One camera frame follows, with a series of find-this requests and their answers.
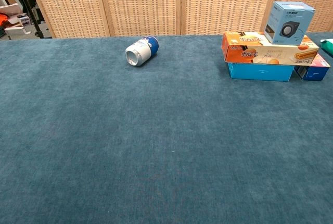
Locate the small light blue speaker box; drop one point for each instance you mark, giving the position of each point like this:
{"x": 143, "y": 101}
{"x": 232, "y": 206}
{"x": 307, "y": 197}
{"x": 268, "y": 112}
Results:
{"x": 286, "y": 23}

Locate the flat blue cardboard box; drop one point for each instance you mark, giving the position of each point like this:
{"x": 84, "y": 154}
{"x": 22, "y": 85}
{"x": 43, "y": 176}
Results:
{"x": 260, "y": 72}

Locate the orange wafer biscuit box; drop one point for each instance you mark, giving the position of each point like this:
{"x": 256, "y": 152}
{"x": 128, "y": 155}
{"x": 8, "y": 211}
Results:
{"x": 260, "y": 52}

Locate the blue cookie package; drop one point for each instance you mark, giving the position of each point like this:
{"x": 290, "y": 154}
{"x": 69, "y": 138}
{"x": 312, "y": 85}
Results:
{"x": 315, "y": 73}

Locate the blue table cloth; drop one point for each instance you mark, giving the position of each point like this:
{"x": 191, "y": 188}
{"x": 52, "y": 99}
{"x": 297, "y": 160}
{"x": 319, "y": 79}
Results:
{"x": 156, "y": 135}

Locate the blue white drink can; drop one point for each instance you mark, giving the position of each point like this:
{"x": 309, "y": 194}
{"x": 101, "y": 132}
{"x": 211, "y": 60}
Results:
{"x": 141, "y": 50}

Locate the woven bamboo folding screen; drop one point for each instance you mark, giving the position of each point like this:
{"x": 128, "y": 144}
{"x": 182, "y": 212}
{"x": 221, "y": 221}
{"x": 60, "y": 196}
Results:
{"x": 140, "y": 5}

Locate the black tripod stand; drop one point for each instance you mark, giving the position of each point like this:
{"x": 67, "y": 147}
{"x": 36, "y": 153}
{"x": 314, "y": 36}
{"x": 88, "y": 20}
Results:
{"x": 29, "y": 9}

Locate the green wet wipes pack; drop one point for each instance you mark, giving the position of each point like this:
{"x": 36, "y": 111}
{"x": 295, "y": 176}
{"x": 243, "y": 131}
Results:
{"x": 328, "y": 47}

